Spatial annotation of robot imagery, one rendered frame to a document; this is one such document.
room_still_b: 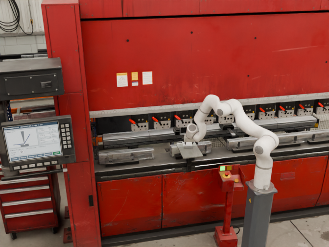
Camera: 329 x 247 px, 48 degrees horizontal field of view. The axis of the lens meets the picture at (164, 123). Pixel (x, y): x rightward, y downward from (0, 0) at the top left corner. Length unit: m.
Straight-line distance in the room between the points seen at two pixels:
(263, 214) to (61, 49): 1.93
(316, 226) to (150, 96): 2.28
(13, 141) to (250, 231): 1.88
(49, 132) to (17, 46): 4.70
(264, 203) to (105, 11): 1.88
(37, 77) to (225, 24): 1.55
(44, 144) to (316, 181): 2.73
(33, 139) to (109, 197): 1.10
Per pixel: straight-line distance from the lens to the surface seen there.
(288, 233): 4.18
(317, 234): 4.27
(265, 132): 2.80
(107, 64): 3.06
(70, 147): 2.71
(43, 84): 2.55
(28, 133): 2.66
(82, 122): 3.00
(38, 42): 7.21
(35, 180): 3.68
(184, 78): 3.20
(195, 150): 3.37
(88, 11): 2.95
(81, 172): 3.21
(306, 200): 4.29
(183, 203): 3.68
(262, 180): 2.87
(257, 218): 3.04
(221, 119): 3.45
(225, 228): 3.79
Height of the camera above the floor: 2.64
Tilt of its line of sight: 25 degrees down
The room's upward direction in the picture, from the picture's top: straight up
